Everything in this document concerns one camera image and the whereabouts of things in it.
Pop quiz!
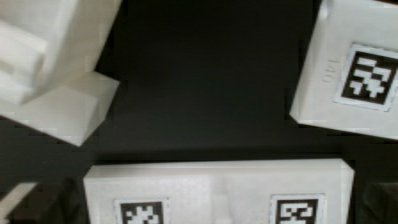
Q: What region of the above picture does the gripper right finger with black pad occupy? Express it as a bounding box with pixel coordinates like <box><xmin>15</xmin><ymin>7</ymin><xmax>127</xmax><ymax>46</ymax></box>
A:
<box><xmin>363</xmin><ymin>182</ymin><xmax>398</xmax><ymax>224</ymax></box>

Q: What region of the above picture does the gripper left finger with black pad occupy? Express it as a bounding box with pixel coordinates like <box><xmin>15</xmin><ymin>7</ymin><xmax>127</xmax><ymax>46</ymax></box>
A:
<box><xmin>0</xmin><ymin>182</ymin><xmax>66</xmax><ymax>224</ymax></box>

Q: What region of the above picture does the white cabinet door panel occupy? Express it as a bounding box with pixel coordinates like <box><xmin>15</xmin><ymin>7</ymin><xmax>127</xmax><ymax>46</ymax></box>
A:
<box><xmin>290</xmin><ymin>0</ymin><xmax>398</xmax><ymax>140</ymax></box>

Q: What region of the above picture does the white cabinet body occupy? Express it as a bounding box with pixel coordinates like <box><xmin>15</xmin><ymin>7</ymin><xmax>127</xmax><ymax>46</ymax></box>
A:
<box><xmin>0</xmin><ymin>0</ymin><xmax>123</xmax><ymax>145</ymax></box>

